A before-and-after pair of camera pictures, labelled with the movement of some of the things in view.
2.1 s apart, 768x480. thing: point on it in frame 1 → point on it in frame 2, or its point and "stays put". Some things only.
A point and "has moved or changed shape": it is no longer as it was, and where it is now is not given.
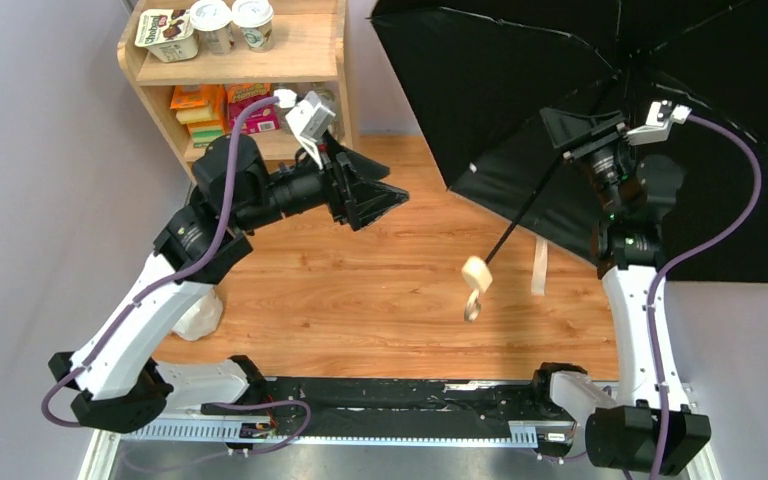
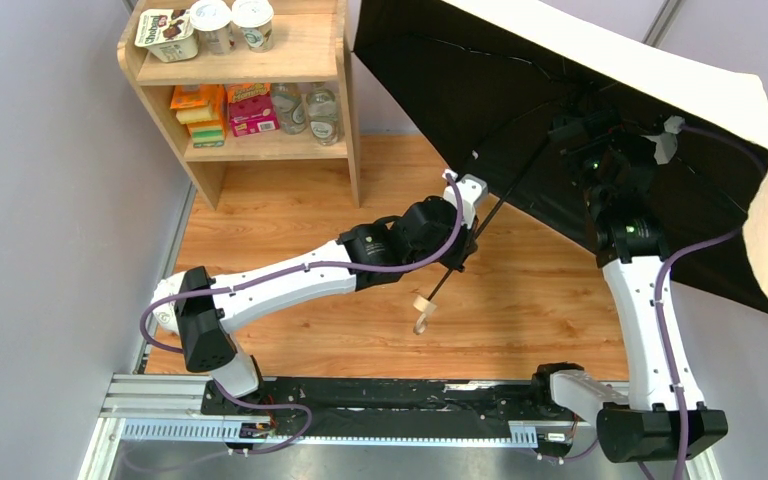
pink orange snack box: [262, 118] stays put
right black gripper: [593, 141] stays put
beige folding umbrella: [718, 88] has moved or changed shape
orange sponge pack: [203, 108] stays put
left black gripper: [345, 192] → [462, 249]
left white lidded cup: [214, 32] stays put
